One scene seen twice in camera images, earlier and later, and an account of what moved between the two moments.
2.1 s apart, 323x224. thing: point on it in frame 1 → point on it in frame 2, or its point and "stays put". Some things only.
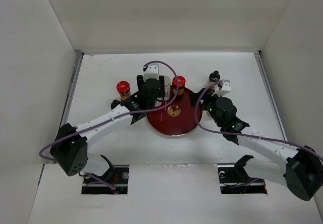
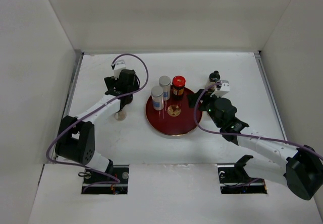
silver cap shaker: (167, 87) stays put
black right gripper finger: (195, 97) stays put
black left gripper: (160, 94) → (111, 82)
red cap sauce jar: (181, 83) stays put
